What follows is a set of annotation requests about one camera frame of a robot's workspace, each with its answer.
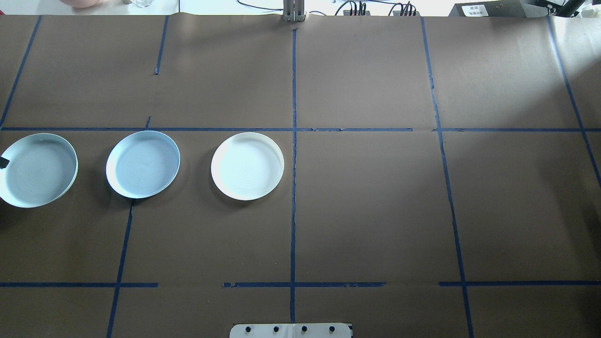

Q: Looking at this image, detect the pale grey-blue round plate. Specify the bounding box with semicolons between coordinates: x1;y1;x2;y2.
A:
0;133;79;208

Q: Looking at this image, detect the black table edge cable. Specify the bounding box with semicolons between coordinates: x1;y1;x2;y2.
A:
237;0;285;12

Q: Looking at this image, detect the light blue round plate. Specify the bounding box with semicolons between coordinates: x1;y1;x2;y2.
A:
106;130;181;199

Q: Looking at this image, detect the white round plate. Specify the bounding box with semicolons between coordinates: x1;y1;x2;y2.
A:
210;132;285;201

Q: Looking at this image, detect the aluminium profile post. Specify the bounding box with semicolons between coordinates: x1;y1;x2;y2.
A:
282;0;307;23

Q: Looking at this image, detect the grey box with label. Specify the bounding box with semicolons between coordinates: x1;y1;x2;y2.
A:
448;0;541;17

